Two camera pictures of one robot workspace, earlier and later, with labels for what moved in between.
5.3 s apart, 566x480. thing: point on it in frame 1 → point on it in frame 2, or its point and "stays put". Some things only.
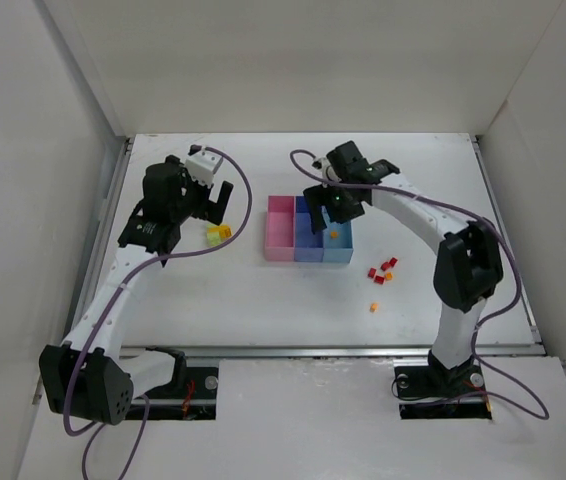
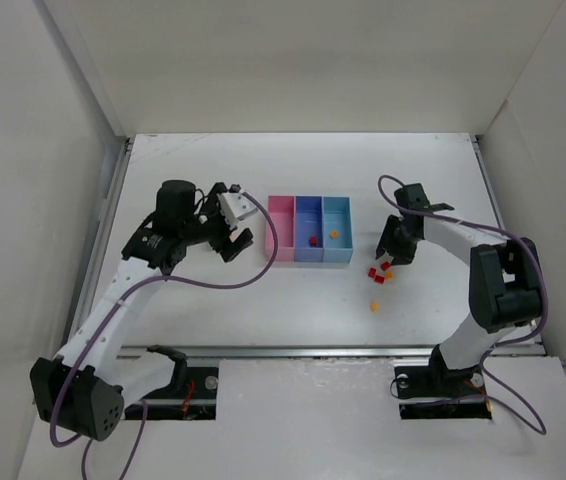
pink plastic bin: x=280 y=228 stays put
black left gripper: x=205 y=201 → x=220 y=226
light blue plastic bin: x=338 y=242 stays put
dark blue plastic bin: x=309 y=245 stays put
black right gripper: x=330 y=201 → x=396 y=242
